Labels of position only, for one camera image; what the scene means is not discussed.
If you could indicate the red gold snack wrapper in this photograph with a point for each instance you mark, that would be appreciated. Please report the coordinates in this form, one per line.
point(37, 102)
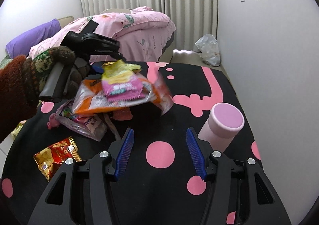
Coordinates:
point(52, 157)

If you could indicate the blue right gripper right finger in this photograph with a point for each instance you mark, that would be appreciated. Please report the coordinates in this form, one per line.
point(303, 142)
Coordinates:
point(196, 154)

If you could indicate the clear printed candy bag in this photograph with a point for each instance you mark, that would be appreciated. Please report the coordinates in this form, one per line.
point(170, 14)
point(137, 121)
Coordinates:
point(90, 126)

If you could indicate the black pink table mat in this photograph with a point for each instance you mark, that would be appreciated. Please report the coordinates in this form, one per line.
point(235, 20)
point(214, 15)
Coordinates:
point(159, 186)

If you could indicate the yellow-green trash bag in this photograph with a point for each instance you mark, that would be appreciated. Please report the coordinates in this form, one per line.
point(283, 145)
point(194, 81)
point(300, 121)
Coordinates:
point(16, 131)

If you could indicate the pink pig toy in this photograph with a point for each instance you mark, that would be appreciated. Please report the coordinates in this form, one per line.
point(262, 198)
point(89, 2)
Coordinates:
point(53, 122)

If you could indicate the purple pillow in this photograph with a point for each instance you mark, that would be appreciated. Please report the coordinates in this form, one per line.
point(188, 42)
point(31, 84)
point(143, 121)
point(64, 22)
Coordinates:
point(22, 44)

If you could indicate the pink cylindrical cup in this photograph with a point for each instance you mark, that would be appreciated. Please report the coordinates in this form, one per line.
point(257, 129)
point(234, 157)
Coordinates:
point(223, 124)

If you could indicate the red brown sleeve forearm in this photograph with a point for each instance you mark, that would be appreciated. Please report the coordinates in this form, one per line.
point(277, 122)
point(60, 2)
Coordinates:
point(18, 103)

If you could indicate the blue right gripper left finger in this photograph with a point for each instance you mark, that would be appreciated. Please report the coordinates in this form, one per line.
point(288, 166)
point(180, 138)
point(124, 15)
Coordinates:
point(124, 153)

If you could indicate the white plastic bag on floor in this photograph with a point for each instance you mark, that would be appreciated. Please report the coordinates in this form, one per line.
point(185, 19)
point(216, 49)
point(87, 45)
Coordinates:
point(209, 48)

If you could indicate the green checked cloth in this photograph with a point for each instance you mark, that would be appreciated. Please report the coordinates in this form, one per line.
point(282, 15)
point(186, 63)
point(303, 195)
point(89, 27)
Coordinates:
point(5, 62)

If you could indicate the pink yellow chip bag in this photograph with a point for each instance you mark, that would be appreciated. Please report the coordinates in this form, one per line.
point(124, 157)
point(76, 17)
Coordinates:
point(120, 81)

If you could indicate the orange clear plastic bag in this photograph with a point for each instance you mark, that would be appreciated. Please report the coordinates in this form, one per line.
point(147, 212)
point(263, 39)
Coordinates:
point(91, 98)

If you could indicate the pink floral duvet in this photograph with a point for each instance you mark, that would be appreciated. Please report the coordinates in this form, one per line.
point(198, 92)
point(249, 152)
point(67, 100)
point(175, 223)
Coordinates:
point(142, 33)

